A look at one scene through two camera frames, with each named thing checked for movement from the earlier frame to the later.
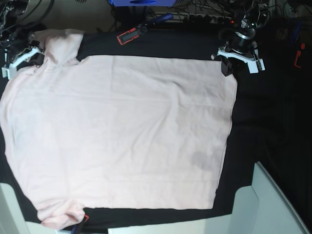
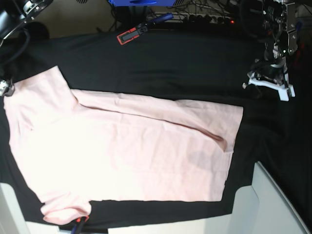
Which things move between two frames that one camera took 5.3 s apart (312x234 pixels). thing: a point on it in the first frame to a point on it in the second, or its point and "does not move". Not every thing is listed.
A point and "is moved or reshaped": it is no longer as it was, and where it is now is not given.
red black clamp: x=133 y=33 does not move
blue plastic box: x=142 y=3 does not move
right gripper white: x=254 y=63 to x=283 y=91
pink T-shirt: x=119 y=131 is moved or reshaped
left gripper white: x=10 y=71 to x=7 y=88
